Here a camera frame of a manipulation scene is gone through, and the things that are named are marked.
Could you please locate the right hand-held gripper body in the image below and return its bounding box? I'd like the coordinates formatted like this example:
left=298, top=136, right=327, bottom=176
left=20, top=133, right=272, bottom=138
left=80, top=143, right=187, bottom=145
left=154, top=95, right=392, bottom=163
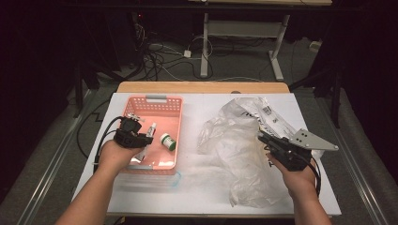
left=268, top=127, right=340, bottom=173

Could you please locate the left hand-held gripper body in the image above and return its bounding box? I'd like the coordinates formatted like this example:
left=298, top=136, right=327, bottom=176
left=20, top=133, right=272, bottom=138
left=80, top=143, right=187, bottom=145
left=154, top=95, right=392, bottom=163
left=113, top=112, right=148, bottom=149

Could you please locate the white ointment tube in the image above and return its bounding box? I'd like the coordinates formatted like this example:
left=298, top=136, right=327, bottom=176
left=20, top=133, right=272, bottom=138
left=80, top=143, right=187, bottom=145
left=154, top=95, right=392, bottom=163
left=130, top=121, right=158, bottom=164

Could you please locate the clear smiley plastic bag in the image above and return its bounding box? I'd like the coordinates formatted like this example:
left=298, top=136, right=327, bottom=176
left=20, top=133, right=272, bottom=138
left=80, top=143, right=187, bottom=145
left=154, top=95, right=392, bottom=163
left=196, top=97, right=327, bottom=209

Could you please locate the pink perforated plastic basket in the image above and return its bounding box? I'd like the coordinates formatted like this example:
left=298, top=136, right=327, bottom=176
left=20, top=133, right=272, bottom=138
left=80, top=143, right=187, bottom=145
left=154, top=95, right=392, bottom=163
left=120, top=94, right=185, bottom=176

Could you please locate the person's left hand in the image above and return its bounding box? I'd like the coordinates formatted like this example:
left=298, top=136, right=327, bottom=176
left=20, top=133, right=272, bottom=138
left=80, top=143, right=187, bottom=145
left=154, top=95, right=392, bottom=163
left=98, top=139, right=145, bottom=176

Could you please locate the person's right hand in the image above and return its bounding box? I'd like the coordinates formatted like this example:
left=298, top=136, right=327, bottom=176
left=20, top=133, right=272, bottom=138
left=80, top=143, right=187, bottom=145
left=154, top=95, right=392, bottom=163
left=268, top=154, right=317, bottom=199

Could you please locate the green and white jar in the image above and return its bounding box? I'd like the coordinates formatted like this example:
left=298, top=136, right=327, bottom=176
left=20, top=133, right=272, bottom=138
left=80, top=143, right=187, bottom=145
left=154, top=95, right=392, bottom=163
left=160, top=132, right=177, bottom=153

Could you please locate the clear blue-edged plastic pouch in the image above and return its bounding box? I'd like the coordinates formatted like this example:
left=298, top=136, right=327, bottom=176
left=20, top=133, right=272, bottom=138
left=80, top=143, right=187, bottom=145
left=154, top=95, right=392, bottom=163
left=114, top=170, right=183, bottom=192

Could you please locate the black metal stand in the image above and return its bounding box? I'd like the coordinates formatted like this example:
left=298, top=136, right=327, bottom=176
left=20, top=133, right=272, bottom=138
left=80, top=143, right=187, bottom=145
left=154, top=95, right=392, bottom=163
left=289, top=60, right=343, bottom=129
left=72, top=59, right=148, bottom=119

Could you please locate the white mat board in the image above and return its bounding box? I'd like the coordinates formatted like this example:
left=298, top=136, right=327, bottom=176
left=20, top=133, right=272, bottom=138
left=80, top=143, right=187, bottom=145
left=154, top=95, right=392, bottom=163
left=71, top=92, right=342, bottom=218

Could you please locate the left hand-held gripper black cable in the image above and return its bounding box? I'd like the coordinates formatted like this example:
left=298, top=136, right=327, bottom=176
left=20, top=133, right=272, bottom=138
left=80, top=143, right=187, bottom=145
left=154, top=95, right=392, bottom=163
left=93, top=115, right=127, bottom=173

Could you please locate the hand-held gripper black cable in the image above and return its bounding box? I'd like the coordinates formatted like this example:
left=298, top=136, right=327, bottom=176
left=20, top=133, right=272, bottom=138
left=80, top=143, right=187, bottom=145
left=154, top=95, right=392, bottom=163
left=93, top=115, right=127, bottom=173
left=308, top=155, right=323, bottom=199

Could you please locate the right hand-held gripper black cable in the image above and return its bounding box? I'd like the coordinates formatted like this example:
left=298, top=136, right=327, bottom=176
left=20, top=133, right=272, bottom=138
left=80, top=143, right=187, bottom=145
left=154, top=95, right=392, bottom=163
left=308, top=155, right=323, bottom=199

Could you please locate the thin black floor cable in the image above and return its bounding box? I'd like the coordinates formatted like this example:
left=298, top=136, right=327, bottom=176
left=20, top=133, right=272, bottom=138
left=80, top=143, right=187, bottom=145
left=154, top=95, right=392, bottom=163
left=76, top=98, right=111, bottom=159

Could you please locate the metal floor rail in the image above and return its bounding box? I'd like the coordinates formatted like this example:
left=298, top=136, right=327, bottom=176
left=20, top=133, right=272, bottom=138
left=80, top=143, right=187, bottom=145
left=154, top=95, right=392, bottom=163
left=15, top=90, right=97, bottom=225
left=313, top=90, right=393, bottom=225

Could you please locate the tangled floor cable bundle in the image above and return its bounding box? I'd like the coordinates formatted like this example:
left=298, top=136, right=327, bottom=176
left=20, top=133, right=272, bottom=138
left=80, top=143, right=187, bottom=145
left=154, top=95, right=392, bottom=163
left=134, top=22, right=215, bottom=83

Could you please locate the white metal desk frame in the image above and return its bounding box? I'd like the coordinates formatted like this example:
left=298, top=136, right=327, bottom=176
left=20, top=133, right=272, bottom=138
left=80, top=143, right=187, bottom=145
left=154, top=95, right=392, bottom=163
left=200, top=12, right=291, bottom=82

